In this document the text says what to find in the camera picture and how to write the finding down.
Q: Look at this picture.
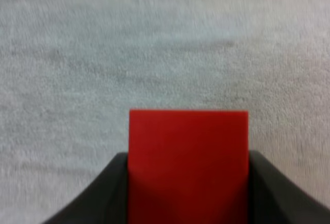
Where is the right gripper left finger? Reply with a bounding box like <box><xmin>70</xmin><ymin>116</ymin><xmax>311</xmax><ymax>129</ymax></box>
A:
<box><xmin>41</xmin><ymin>152</ymin><xmax>129</xmax><ymax>224</ymax></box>

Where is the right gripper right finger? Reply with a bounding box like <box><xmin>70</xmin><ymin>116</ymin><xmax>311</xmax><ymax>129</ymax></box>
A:
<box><xmin>249</xmin><ymin>150</ymin><xmax>330</xmax><ymax>224</ymax></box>

